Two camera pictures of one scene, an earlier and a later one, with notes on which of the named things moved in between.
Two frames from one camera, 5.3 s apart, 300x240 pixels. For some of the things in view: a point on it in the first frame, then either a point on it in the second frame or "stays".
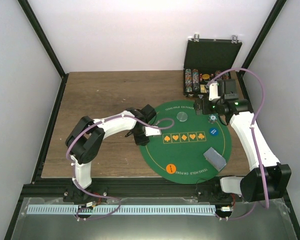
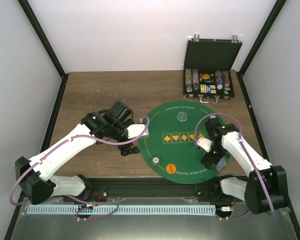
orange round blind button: (171, 168) stays
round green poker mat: (178, 153) stays
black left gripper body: (136, 132) -> (116, 133)
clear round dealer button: (182, 116) stays
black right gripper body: (205, 110) -> (219, 152)
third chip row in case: (217, 73) stays
